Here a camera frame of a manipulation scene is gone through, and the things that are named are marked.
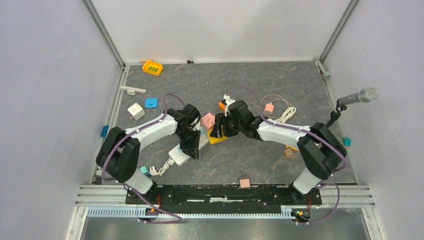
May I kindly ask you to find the wooden letter cube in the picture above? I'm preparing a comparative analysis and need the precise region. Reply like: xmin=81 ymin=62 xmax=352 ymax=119
xmin=283 ymin=148 xmax=294 ymax=158

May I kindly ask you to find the teal cube right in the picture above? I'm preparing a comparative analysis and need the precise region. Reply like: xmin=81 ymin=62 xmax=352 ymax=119
xmin=342 ymin=136 xmax=352 ymax=148

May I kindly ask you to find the blue wall clip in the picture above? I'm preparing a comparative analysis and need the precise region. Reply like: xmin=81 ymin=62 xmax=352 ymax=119
xmin=100 ymin=125 xmax=109 ymax=139

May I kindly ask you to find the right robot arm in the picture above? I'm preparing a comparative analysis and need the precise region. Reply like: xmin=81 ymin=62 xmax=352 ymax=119
xmin=209 ymin=100 xmax=348 ymax=204

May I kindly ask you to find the pink charger with cable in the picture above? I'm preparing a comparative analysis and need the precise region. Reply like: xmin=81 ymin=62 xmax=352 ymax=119
xmin=260 ymin=94 xmax=297 ymax=123

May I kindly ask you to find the pink cube socket adapter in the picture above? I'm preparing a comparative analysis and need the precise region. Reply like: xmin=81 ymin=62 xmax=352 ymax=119
xmin=201 ymin=112 xmax=216 ymax=131

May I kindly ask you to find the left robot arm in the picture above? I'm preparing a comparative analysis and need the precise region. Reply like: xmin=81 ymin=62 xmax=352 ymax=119
xmin=95 ymin=104 xmax=201 ymax=204

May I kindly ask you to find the white multicolour power strip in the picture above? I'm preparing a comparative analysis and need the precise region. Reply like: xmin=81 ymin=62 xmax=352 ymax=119
xmin=168 ymin=127 xmax=211 ymax=167

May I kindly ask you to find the teal plug adapter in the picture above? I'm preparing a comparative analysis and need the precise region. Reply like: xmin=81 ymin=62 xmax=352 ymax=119
xmin=139 ymin=166 xmax=150 ymax=176

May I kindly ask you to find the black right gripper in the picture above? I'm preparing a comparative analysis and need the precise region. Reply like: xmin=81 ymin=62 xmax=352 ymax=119
xmin=210 ymin=112 xmax=244 ymax=138

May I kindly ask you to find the yellow cube socket adapter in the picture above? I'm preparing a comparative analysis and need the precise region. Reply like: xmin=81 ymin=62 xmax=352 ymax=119
xmin=207 ymin=129 xmax=228 ymax=145

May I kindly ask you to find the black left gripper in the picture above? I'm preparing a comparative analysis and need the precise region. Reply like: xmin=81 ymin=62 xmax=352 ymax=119
xmin=175 ymin=127 xmax=201 ymax=159

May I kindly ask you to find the orange power strip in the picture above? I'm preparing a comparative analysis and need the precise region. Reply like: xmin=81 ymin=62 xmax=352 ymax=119
xmin=218 ymin=101 xmax=227 ymax=112

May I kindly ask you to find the grey microphone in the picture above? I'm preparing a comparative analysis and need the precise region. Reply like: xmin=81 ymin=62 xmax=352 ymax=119
xmin=337 ymin=87 xmax=379 ymax=106

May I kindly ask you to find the yellow toy brick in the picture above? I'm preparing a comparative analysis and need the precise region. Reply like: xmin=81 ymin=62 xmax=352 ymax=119
xmin=142 ymin=60 xmax=164 ymax=76

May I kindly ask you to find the white coiled cable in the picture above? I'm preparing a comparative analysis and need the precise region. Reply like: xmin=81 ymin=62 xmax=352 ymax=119
xmin=149 ymin=158 xmax=176 ymax=177

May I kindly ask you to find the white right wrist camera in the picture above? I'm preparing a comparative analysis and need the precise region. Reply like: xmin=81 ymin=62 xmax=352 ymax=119
xmin=223 ymin=94 xmax=236 ymax=116

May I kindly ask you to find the small pink plug adapter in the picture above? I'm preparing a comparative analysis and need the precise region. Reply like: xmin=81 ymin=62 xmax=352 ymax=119
xmin=239 ymin=176 xmax=251 ymax=189

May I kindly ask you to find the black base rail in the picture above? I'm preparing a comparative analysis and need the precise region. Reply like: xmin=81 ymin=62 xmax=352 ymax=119
xmin=143 ymin=184 xmax=323 ymax=215

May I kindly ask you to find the white cube adapter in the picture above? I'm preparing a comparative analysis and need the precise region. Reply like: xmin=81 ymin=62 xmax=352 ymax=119
xmin=127 ymin=103 xmax=146 ymax=121

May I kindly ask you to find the blue rounded adapter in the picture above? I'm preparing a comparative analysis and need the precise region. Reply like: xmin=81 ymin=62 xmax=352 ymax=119
xmin=144 ymin=97 xmax=159 ymax=109

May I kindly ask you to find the white flat bracket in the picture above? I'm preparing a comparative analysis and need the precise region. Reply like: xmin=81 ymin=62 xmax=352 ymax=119
xmin=119 ymin=85 xmax=146 ymax=95

